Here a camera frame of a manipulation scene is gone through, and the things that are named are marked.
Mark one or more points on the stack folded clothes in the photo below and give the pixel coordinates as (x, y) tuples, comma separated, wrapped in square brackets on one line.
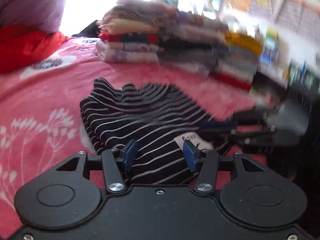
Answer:
[(238, 64), (129, 32), (193, 43)]

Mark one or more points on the black white striped garment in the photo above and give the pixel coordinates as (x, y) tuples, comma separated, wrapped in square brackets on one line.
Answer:
[(152, 115)]

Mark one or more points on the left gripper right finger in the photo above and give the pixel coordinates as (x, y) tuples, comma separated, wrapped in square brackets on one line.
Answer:
[(204, 162)]

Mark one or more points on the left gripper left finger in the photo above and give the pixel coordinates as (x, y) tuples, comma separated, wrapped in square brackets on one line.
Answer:
[(116, 163)]

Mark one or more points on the middle stack folded clothes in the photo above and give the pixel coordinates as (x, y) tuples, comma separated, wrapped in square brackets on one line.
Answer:
[(193, 43)]

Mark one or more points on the red quilt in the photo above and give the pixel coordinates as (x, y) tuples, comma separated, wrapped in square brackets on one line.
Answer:
[(23, 45)]

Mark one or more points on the pink floral bed blanket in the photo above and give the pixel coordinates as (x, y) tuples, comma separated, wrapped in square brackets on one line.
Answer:
[(40, 110)]

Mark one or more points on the right stack folded clothes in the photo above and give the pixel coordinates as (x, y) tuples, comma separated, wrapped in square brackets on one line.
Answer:
[(238, 64)]

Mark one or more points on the purple duvet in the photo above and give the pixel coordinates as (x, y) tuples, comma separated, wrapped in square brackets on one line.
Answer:
[(45, 15)]

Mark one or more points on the left stack folded clothes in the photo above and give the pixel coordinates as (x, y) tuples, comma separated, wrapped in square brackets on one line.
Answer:
[(129, 32)]

